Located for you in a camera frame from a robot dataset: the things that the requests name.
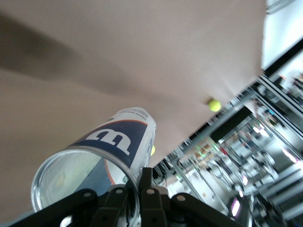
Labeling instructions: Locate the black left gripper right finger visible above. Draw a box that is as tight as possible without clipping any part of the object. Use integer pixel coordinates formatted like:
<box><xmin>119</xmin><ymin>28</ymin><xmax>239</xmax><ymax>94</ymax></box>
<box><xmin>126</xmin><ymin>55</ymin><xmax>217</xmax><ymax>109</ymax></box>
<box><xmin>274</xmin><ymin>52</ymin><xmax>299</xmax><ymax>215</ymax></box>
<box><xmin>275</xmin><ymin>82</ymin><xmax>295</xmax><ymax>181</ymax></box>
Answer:
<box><xmin>139</xmin><ymin>166</ymin><xmax>251</xmax><ymax>227</ymax></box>

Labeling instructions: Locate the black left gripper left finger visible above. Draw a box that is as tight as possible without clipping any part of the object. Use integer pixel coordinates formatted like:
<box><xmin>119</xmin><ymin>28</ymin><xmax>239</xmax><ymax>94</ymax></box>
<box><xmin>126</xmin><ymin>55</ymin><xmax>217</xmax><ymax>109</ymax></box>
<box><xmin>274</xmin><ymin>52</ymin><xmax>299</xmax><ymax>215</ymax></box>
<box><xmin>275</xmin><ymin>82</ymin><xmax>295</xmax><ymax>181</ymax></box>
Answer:
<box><xmin>9</xmin><ymin>186</ymin><xmax>130</xmax><ymax>227</ymax></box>

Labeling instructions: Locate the clear tennis can blue label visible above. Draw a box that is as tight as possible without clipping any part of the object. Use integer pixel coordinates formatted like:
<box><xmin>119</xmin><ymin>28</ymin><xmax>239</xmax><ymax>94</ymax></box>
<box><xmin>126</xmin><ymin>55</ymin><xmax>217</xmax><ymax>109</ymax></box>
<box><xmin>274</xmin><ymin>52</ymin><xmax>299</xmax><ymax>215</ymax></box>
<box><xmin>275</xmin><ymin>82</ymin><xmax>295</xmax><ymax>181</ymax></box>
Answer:
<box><xmin>30</xmin><ymin>107</ymin><xmax>157</xmax><ymax>227</ymax></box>

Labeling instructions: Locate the brown table cloth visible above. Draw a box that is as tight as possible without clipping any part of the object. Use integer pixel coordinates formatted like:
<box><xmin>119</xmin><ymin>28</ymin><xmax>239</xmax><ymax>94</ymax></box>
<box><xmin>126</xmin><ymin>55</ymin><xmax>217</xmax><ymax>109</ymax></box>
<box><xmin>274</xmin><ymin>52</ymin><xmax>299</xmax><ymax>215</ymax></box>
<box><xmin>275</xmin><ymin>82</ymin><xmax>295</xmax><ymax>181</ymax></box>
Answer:
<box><xmin>0</xmin><ymin>0</ymin><xmax>269</xmax><ymax>227</ymax></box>

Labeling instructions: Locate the aluminium frame rack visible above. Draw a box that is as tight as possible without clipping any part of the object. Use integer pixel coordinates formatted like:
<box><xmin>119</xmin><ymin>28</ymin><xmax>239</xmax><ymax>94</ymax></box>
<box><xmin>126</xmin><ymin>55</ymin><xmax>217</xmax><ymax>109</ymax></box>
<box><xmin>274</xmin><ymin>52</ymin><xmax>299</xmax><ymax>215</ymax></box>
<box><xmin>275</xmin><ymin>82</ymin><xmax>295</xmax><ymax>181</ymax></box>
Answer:
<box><xmin>151</xmin><ymin>68</ymin><xmax>303</xmax><ymax>227</ymax></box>

